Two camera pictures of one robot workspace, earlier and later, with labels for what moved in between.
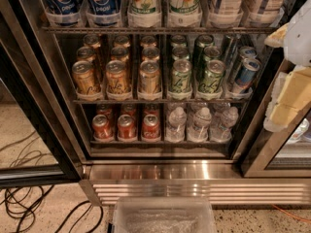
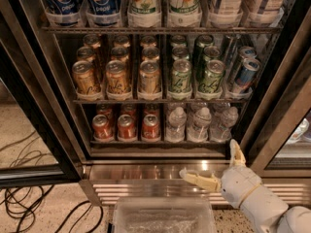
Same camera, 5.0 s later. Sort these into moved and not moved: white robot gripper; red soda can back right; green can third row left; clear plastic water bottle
Moved: white robot gripper
Not moved: clear plastic water bottle; green can third row left; red soda can back right
